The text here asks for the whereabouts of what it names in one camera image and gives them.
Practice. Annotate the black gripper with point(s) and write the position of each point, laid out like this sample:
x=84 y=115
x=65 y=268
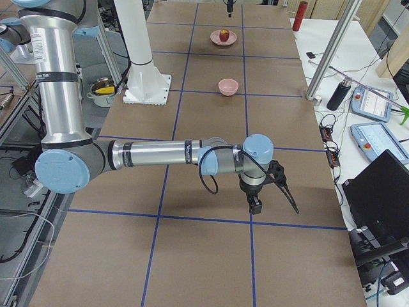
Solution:
x=251 y=190

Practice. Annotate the blue teach pendant near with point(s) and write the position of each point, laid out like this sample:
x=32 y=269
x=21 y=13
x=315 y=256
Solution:
x=375 y=138

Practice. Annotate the red cylindrical bottle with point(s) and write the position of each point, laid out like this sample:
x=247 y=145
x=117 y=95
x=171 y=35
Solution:
x=301 y=10

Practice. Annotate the pink plastic plate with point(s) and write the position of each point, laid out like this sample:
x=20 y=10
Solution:
x=214 y=37

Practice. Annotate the blue teach pendant far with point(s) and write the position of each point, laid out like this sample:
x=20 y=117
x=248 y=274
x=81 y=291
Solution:
x=370 y=105

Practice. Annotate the blue teach pendant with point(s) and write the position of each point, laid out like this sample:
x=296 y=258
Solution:
x=370 y=105
x=375 y=138

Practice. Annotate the metal pot with corn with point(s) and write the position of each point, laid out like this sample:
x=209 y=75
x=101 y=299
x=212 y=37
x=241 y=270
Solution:
x=102 y=92

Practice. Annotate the small black box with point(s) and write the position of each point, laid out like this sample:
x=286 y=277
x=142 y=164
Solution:
x=310 y=55

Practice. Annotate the brown paper table mat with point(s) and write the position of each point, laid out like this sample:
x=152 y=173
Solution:
x=154 y=236

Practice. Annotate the aluminium camera post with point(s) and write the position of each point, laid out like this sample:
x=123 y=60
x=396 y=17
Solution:
x=332 y=46

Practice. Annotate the red apple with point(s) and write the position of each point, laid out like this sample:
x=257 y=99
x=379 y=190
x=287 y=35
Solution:
x=224 y=35

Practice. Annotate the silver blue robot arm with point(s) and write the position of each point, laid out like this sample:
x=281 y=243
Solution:
x=71 y=158

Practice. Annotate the pink plastic bowl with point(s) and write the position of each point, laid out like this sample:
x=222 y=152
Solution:
x=228 y=87

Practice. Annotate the black laptop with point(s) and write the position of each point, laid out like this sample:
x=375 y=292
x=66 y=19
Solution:
x=378 y=197

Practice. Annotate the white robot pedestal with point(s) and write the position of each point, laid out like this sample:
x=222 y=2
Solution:
x=145 y=85

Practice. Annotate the grabber stick green handle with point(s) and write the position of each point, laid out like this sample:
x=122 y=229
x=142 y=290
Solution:
x=403 y=109

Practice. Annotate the black water bottle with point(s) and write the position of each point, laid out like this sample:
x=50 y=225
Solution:
x=339 y=94

